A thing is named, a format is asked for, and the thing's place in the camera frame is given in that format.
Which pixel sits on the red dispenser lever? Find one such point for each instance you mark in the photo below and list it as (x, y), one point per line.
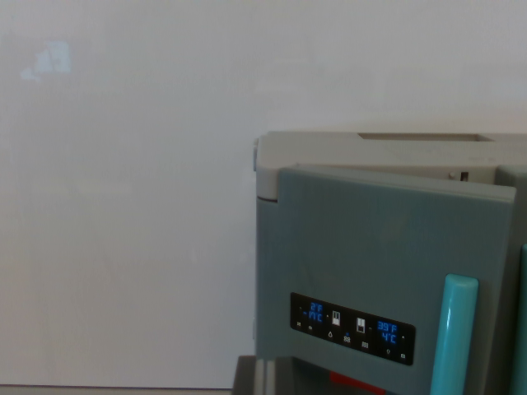
(350, 380)

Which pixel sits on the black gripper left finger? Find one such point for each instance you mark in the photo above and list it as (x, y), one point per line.
(245, 376)

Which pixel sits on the black temperature display panel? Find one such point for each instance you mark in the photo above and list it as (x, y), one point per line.
(352, 329)

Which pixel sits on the plain grey fridge door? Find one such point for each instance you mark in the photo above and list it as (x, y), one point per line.
(516, 214)

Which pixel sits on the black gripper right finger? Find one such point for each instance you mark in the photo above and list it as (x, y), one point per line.
(283, 376)

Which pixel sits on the grey fridge door with dispenser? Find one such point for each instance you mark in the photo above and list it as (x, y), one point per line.
(350, 238)

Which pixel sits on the beige toy fridge body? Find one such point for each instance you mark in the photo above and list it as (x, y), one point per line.
(325, 150)

